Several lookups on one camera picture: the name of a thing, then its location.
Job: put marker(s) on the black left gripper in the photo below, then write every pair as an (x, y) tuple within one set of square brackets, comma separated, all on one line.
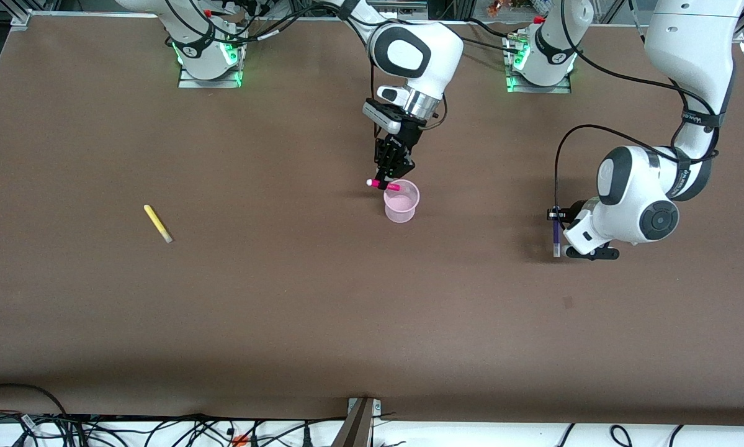
[(574, 211)]

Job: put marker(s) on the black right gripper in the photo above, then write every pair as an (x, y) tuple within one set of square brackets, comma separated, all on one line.
[(398, 149)]

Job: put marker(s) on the pink highlighter pen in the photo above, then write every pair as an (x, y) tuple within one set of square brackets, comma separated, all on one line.
[(395, 186)]

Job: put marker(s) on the purple highlighter pen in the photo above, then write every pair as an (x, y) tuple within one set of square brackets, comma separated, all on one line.
[(556, 239)]

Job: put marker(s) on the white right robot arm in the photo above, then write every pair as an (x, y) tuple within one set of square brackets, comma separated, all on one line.
[(421, 56)]

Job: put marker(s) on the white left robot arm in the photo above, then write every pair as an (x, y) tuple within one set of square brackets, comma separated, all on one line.
[(632, 198)]

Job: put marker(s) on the pink translucent cup holder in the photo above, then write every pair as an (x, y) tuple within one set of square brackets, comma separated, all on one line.
[(403, 208)]

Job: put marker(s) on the brown table cover sheet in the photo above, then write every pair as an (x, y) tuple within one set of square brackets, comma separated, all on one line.
[(347, 310)]

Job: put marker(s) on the orange background objects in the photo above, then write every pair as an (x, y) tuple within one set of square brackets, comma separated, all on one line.
[(494, 7)]

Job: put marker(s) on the yellow highlighter pen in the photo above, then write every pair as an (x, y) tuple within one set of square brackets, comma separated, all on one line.
[(158, 223)]

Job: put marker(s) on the metal table support beam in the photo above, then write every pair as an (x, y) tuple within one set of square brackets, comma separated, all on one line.
[(356, 428)]

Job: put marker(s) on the silver background rail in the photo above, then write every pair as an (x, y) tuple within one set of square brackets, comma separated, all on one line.
[(409, 5)]

